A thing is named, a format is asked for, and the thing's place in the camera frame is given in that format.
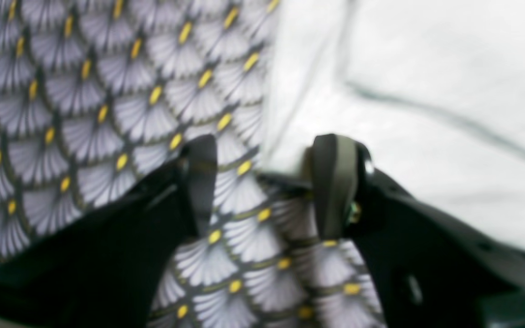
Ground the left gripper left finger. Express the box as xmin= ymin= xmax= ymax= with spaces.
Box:
xmin=0 ymin=135 xmax=217 ymax=328

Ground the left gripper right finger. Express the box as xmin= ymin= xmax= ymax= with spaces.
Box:
xmin=308 ymin=133 xmax=525 ymax=328

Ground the light grey T-shirt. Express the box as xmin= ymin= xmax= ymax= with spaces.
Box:
xmin=260 ymin=0 xmax=525 ymax=251

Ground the fan-patterned tablecloth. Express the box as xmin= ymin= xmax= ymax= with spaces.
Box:
xmin=0 ymin=0 xmax=386 ymax=328

